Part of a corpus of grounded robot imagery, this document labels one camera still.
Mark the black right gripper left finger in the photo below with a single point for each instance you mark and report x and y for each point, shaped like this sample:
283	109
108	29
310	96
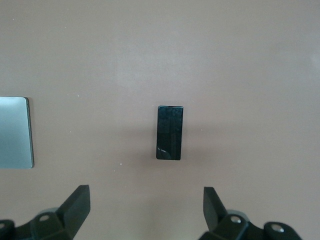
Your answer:
75	207

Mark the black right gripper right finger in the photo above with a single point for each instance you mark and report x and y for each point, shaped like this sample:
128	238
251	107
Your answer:
215	212

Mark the black smartphone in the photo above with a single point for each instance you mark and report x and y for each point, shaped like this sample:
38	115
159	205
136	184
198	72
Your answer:
170	132

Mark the silver laptop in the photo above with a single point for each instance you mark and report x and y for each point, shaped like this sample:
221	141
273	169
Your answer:
15	132

